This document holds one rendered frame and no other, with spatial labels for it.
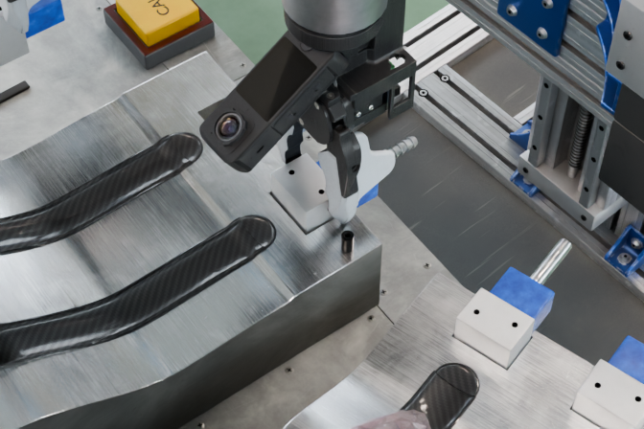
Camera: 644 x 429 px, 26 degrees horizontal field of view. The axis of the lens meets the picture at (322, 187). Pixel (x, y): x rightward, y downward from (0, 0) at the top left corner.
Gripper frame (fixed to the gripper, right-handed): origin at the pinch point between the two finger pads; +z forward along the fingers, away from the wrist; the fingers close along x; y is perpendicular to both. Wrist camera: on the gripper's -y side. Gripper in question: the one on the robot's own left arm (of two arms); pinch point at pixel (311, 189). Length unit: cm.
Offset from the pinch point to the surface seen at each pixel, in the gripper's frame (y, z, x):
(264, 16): 56, 90, 94
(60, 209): -16.9, 2.5, 11.9
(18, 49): -12.2, -1.1, 26.7
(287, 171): -1.2, -1.3, 1.7
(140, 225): -12.6, 1.9, 6.3
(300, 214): -2.3, -0.1, -1.7
